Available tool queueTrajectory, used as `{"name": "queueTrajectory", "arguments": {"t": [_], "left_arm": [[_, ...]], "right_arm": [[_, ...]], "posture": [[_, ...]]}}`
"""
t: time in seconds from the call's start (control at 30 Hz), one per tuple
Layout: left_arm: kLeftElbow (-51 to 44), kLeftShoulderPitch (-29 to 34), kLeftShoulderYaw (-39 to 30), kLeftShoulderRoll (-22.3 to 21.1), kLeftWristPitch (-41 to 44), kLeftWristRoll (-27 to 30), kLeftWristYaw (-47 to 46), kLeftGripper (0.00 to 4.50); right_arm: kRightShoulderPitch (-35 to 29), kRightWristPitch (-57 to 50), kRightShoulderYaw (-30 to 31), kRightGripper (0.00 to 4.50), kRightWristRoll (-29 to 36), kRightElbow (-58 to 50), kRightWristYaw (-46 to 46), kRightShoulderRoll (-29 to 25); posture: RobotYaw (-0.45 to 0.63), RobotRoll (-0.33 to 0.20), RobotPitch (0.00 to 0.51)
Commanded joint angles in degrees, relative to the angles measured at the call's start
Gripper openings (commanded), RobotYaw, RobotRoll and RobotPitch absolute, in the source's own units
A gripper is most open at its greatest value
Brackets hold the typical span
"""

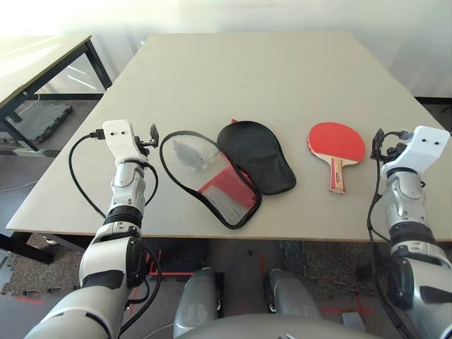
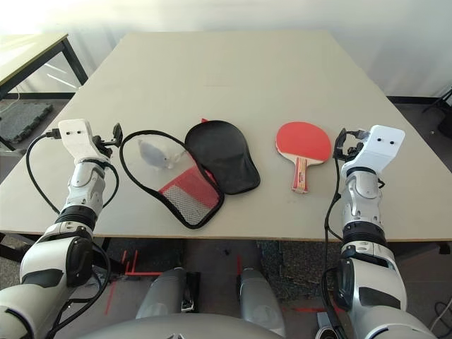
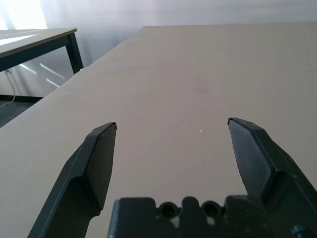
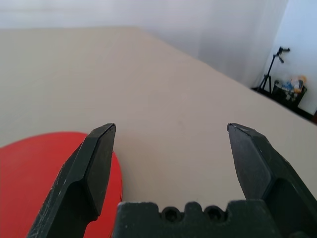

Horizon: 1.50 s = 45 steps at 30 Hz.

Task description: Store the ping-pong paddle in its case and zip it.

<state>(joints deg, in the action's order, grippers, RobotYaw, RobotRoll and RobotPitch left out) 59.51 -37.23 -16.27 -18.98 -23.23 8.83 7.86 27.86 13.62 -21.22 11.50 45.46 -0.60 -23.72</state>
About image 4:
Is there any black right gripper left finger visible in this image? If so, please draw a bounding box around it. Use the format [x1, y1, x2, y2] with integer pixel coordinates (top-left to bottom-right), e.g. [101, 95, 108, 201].
[26, 123, 116, 238]

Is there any red ping-pong paddle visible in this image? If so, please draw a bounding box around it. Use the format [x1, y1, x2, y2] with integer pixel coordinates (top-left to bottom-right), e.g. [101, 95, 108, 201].
[0, 131, 123, 238]

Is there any black camera tripod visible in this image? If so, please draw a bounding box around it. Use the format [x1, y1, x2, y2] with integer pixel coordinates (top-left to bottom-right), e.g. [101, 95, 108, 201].
[256, 46, 291, 94]

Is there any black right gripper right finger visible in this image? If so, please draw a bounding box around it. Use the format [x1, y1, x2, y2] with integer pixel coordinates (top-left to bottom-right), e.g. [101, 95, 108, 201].
[227, 122, 317, 238]

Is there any black bin with clutter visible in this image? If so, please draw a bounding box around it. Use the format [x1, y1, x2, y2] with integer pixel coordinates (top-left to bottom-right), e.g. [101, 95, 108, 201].
[271, 75, 308, 109]

